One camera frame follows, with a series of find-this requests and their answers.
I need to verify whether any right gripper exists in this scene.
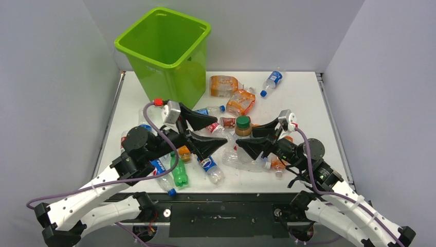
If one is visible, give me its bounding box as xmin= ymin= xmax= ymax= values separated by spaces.
xmin=236 ymin=118 xmax=307 ymax=170

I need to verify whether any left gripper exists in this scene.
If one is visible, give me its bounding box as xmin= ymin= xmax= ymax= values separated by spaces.
xmin=146 ymin=103 xmax=228 ymax=161

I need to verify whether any green cap coffee bottle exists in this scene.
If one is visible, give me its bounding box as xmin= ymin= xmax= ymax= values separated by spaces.
xmin=235 ymin=116 xmax=252 ymax=138

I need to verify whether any small orange juice bottle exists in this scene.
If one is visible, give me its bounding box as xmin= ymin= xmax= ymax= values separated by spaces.
xmin=177 ymin=146 xmax=191 ymax=162

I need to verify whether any orange bottle white cap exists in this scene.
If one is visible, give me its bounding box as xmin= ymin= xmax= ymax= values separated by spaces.
xmin=270 ymin=157 xmax=286 ymax=179

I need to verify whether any crushed orange label bottle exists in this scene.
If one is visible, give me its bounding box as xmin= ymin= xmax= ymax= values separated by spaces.
xmin=226 ymin=87 xmax=256 ymax=117

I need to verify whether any small blue label bottle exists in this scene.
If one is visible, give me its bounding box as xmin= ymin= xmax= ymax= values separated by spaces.
xmin=260 ymin=70 xmax=283 ymax=97

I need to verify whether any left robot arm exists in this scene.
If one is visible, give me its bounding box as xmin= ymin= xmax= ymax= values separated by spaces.
xmin=27 ymin=99 xmax=227 ymax=246

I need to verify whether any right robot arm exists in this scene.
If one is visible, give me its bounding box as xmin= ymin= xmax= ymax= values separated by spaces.
xmin=236 ymin=119 xmax=416 ymax=246

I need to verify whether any green plastic bin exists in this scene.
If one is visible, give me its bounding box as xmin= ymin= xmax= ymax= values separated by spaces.
xmin=114 ymin=7 xmax=211 ymax=109

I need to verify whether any red label clear bottle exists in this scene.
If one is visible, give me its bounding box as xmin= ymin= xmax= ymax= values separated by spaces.
xmin=206 ymin=122 xmax=234 ymax=145

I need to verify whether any red cap tea bottle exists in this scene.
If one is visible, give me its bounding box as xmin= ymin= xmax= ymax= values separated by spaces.
xmin=219 ymin=117 xmax=237 ymax=129

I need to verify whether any Pepsi bottle blue label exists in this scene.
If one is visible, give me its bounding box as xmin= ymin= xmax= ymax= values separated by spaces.
xmin=197 ymin=156 xmax=225 ymax=186

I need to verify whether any green plastic bottle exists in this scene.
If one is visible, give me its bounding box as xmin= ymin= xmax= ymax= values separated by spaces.
xmin=170 ymin=152 xmax=189 ymax=187

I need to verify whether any Pepsi bottle blue cap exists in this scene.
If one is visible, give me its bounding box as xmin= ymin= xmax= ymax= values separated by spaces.
xmin=151 ymin=159 xmax=177 ymax=197

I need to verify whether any large orange label bottle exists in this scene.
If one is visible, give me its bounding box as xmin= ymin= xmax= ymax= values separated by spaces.
xmin=209 ymin=75 xmax=244 ymax=97

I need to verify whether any blue label clear bottle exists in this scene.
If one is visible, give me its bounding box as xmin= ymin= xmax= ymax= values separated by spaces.
xmin=138 ymin=108 xmax=153 ymax=132

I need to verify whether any red label Nongfu bottle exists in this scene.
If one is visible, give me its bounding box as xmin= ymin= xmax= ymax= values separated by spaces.
xmin=120 ymin=130 xmax=129 ymax=153

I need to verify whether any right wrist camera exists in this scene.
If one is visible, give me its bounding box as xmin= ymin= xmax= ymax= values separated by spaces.
xmin=278 ymin=109 xmax=298 ymax=132

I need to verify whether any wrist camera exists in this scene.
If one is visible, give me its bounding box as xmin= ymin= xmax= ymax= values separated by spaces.
xmin=161 ymin=100 xmax=181 ymax=126
xmin=278 ymin=109 xmax=298 ymax=132

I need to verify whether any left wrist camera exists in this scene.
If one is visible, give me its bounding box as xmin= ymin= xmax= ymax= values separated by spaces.
xmin=161 ymin=100 xmax=181 ymax=126

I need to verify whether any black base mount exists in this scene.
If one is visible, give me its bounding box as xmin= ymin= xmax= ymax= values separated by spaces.
xmin=128 ymin=192 xmax=311 ymax=238

